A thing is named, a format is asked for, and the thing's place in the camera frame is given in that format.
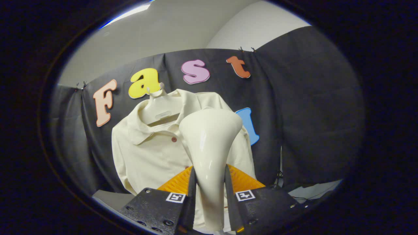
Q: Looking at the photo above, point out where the black backdrop cloth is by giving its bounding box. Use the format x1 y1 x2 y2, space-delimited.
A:
49 26 364 196

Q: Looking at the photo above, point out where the grey-topped drawer cabinet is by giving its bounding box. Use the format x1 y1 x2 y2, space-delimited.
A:
92 190 137 212

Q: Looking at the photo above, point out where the cream button-up shirt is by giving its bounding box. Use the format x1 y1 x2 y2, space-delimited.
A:
112 89 257 229

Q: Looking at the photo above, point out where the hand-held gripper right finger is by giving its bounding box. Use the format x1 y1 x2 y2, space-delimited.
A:
224 164 307 235

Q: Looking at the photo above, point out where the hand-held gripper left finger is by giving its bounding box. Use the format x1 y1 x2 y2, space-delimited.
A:
118 166 197 235

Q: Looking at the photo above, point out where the cream garment steamer head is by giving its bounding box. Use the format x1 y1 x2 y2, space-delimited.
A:
179 108 243 232

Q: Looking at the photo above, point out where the thin metal pole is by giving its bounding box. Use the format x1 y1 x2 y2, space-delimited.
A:
279 146 284 188

